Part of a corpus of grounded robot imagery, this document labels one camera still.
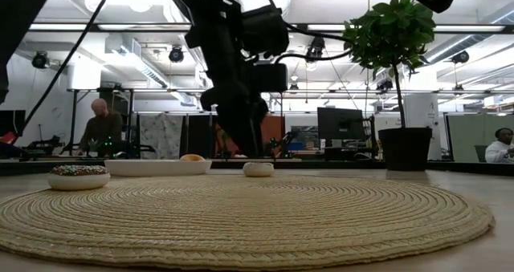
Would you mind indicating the green partition wall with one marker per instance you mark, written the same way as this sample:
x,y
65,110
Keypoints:
x,y
466,137

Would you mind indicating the black wall screen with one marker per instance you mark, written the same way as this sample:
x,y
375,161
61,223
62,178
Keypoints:
x,y
12,123

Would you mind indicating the person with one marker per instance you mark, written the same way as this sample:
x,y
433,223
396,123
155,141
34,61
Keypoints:
x,y
102,129
500,149

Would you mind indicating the potted green plant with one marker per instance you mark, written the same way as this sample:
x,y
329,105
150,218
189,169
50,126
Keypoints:
x,y
387,31

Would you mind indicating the black background robot arm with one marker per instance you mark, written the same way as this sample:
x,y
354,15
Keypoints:
x,y
287,140

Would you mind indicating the small white frosted donut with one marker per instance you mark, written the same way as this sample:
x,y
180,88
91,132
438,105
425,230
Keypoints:
x,y
259,169

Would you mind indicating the black computer monitor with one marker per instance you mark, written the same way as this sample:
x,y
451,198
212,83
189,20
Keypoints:
x,y
339,123

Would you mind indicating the small chocolate sprinkle donut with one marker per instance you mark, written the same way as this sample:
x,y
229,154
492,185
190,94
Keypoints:
x,y
78,179

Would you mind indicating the red partition panel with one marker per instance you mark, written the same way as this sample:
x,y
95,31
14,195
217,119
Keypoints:
x,y
275,127

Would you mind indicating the grey marbled curtain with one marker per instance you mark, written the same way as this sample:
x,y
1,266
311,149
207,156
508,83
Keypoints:
x,y
160,135

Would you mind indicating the white round plate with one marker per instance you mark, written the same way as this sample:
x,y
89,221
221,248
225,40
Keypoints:
x,y
156,167

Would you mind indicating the round woven straw placemat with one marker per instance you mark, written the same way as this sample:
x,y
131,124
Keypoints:
x,y
241,224

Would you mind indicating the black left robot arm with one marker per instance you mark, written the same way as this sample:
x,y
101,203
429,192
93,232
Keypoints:
x,y
16,23

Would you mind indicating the green chair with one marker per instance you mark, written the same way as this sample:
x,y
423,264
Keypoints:
x,y
480,153

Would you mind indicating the white cylindrical column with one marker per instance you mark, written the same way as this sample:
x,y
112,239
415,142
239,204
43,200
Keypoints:
x,y
421,107

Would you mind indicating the small red frosted donut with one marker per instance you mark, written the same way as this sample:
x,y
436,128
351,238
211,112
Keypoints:
x,y
192,157

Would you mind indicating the black aluminium table frame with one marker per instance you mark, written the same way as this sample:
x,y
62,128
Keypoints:
x,y
462,167

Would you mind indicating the black ceiling spotlight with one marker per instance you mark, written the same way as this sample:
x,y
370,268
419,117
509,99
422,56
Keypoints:
x,y
176,54
40,60
459,56

